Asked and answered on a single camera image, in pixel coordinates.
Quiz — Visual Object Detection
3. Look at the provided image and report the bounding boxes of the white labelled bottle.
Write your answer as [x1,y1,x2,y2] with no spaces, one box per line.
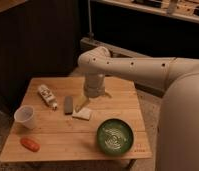
[38,84,58,110]

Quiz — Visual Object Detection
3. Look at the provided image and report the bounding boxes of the wooden shelf with items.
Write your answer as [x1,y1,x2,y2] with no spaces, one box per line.
[94,0,199,24]

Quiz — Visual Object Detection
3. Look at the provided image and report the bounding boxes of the white plastic cup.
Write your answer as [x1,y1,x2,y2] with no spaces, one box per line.
[14,105,36,129]

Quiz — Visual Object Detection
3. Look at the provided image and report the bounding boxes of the green ceramic bowl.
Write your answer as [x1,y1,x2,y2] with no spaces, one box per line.
[96,118,134,156]

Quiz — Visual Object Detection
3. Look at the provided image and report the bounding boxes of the grey metal beam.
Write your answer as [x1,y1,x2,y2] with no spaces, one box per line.
[78,45,174,91]

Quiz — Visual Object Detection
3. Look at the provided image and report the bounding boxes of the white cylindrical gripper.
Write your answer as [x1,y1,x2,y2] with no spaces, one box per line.
[75,85,112,112]

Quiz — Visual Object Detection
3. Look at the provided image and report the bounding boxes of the grey rectangular block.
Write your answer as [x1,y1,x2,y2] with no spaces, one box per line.
[64,96,73,115]

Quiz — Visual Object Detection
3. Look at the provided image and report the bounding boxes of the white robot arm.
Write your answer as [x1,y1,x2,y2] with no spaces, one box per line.
[78,46,199,171]

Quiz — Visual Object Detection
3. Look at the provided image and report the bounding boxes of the wooden folding table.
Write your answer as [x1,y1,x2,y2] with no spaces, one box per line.
[0,77,152,162]

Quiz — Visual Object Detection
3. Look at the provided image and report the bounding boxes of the cream sponge block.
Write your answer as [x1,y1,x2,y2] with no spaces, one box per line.
[72,107,92,120]

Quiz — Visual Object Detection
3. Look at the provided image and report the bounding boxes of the vertical metal pole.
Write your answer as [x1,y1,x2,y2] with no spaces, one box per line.
[87,0,94,41]

